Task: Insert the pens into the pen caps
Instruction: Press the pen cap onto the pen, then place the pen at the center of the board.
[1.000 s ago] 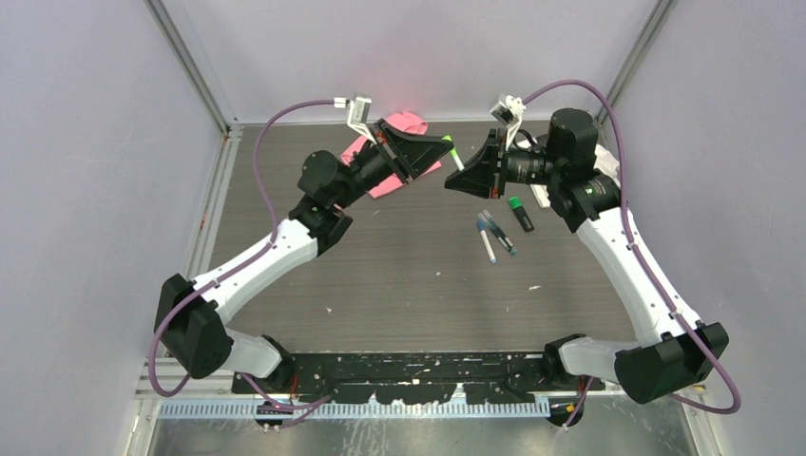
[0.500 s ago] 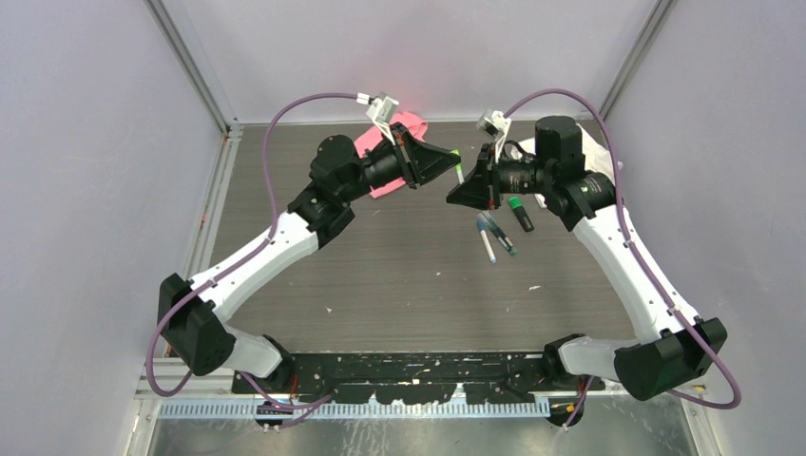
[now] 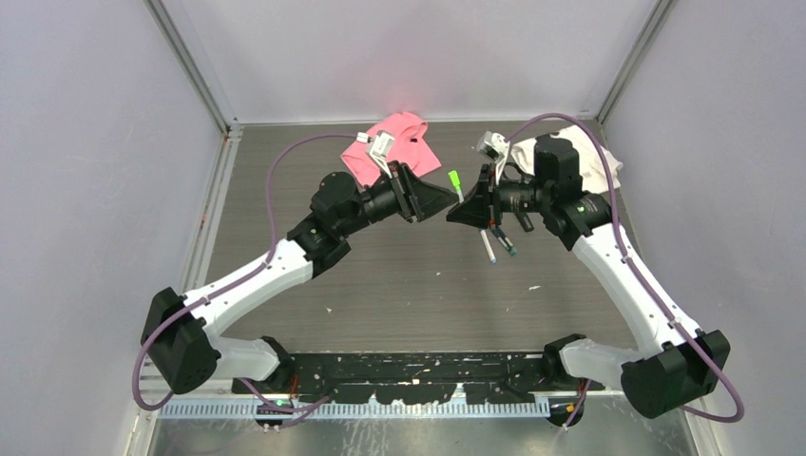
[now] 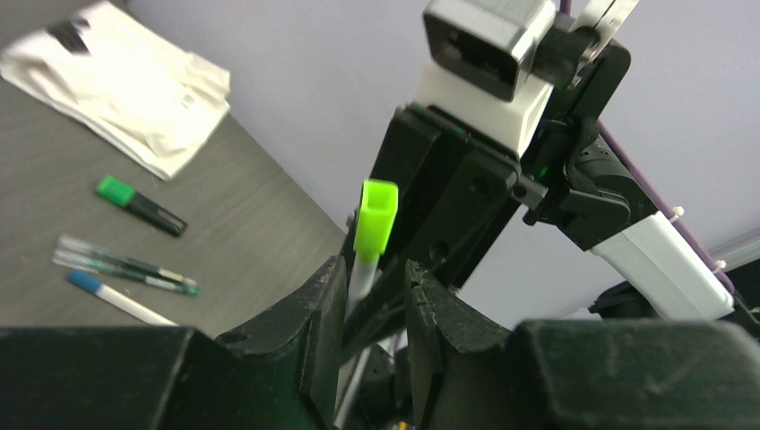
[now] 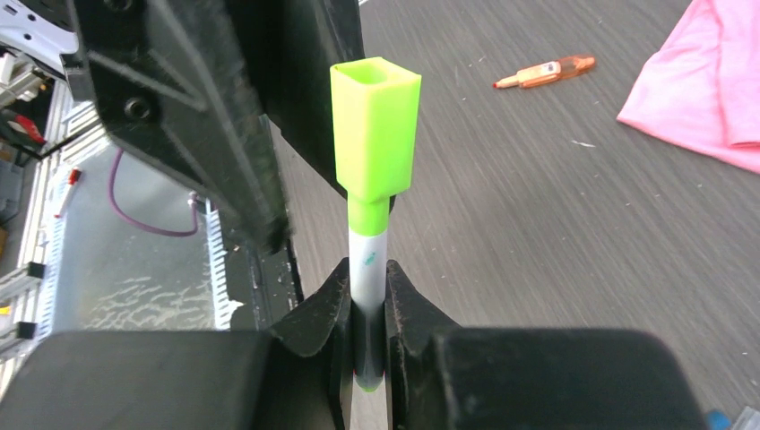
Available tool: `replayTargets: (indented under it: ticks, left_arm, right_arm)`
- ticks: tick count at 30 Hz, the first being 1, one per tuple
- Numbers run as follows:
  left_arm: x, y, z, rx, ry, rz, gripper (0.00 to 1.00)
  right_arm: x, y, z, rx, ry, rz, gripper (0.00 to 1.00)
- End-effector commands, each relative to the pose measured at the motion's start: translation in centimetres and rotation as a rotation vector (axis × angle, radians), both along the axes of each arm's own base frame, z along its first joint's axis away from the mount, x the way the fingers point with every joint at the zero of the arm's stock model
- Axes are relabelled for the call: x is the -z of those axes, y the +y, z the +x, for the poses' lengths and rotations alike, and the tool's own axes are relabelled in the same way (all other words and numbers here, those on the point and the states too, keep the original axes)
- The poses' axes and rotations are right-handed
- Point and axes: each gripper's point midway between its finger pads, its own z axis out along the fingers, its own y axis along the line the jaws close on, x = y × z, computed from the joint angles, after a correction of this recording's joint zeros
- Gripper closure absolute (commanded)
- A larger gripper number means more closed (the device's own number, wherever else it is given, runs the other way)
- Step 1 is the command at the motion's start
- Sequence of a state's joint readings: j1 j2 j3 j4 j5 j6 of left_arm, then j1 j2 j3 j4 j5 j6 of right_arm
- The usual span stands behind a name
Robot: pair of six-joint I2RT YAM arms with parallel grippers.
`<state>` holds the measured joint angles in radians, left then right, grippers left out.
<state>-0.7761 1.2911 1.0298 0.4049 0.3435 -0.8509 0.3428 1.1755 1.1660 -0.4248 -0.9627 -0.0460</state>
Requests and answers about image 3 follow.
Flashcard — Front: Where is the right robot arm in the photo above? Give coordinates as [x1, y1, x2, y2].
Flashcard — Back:
[447, 131, 731, 418]

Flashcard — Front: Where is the white blue marker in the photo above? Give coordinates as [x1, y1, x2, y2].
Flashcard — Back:
[479, 230, 497, 264]

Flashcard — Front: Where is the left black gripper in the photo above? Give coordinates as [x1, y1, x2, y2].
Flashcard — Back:
[337, 160, 457, 237]

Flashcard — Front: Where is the green gel pen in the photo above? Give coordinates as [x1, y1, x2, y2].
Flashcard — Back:
[491, 227, 517, 257]

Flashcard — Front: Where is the black green highlighter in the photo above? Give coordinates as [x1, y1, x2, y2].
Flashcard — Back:
[515, 212, 534, 233]

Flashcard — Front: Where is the pink cloth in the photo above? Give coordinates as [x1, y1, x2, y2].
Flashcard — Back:
[340, 112, 442, 186]

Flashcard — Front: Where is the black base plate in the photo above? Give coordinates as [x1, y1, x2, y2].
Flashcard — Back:
[253, 351, 585, 405]

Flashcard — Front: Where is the lime green pen cap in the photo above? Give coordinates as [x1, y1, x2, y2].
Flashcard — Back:
[448, 170, 461, 191]

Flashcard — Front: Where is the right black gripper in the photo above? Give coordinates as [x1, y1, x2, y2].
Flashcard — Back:
[447, 162, 551, 228]

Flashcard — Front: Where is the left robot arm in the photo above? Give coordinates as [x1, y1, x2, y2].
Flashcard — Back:
[139, 161, 458, 394]

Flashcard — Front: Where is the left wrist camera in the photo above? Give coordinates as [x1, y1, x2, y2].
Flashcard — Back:
[355, 130, 395, 177]

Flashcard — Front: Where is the black pen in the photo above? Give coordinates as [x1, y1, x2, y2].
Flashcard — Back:
[490, 227, 510, 249]

